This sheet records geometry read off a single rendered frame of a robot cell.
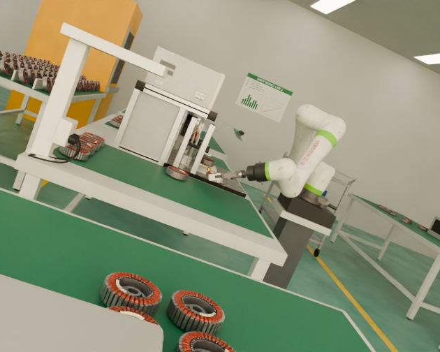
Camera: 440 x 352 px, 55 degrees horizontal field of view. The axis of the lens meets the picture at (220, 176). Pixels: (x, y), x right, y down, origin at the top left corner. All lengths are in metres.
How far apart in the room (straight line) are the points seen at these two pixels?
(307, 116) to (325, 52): 5.95
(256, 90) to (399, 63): 2.72
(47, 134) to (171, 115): 0.82
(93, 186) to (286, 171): 0.89
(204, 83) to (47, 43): 4.01
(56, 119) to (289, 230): 1.56
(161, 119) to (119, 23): 3.86
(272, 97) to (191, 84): 5.65
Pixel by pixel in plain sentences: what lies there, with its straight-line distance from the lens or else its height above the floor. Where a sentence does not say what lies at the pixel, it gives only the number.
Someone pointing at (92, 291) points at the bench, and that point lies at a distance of 0.85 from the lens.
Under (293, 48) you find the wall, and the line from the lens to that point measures 8.07.
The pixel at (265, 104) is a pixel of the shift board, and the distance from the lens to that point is 7.93.
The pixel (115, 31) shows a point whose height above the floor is 1.51.
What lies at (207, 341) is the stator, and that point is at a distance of 0.78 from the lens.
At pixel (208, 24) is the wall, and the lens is 7.85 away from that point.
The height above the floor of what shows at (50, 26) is 1.24.
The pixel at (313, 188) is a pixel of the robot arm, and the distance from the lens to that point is 2.61.
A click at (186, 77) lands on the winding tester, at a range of 2.36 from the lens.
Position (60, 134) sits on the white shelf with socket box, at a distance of 1.58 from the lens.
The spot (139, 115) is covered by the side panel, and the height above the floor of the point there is 0.95.
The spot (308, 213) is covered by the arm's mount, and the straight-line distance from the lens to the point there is 2.54.
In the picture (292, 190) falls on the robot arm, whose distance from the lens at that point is 2.07.
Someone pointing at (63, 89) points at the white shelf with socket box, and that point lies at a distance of 1.58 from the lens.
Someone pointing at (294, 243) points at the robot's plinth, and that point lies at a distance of 2.64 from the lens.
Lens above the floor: 1.16
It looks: 9 degrees down
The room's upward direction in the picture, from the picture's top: 23 degrees clockwise
